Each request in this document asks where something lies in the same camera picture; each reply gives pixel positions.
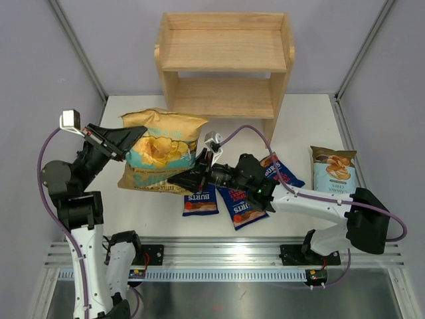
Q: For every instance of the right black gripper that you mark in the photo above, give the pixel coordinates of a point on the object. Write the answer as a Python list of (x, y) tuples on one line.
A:
[(198, 177)]

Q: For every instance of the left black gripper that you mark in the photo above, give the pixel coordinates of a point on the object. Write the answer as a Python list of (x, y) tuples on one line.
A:
[(123, 139)]

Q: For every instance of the large yellow kettle chips bag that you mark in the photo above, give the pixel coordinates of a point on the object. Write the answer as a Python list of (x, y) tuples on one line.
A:
[(168, 147)]

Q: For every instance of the light blue cassava chips bag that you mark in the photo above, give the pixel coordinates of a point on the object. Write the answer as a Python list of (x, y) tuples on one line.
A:
[(333, 170)]

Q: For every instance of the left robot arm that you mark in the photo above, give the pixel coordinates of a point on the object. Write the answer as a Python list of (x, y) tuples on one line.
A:
[(100, 286)]

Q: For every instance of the left blue Burts chips bag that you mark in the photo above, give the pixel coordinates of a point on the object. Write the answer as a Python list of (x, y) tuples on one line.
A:
[(202, 203)]

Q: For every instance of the blue burts chips bag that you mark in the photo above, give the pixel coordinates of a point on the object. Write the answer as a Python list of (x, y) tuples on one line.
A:
[(287, 176), (202, 203), (240, 211)]

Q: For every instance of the middle blue Burts chips bag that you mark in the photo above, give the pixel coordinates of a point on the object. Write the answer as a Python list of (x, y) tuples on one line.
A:
[(240, 211)]

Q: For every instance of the right blue Burts chips bag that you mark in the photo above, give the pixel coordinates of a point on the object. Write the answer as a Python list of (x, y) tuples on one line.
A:
[(287, 176)]

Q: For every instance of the wooden two-tier shelf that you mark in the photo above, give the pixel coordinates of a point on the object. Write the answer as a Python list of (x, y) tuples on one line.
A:
[(226, 65)]

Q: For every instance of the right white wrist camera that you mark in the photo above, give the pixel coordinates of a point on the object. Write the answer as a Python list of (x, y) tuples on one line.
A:
[(212, 142)]

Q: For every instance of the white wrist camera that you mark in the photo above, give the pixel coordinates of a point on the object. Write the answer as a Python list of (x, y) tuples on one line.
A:
[(212, 142), (70, 121)]

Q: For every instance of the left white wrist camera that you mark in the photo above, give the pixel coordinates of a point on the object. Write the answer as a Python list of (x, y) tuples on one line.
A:
[(70, 121)]

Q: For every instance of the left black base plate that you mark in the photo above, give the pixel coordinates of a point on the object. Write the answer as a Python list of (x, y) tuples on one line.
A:
[(150, 254)]

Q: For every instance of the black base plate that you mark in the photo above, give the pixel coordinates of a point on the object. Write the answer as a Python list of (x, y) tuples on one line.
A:
[(150, 254), (298, 255)]

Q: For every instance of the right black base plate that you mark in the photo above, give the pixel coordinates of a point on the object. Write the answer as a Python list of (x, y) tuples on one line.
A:
[(298, 255)]

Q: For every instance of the left aluminium frame post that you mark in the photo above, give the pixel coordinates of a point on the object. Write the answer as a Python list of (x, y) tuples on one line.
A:
[(71, 35)]

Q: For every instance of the aluminium frame post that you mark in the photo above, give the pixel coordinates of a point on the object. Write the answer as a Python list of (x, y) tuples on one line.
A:
[(366, 45), (71, 35)]

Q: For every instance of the right aluminium frame post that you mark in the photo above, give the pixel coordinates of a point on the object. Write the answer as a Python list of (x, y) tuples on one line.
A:
[(366, 45)]

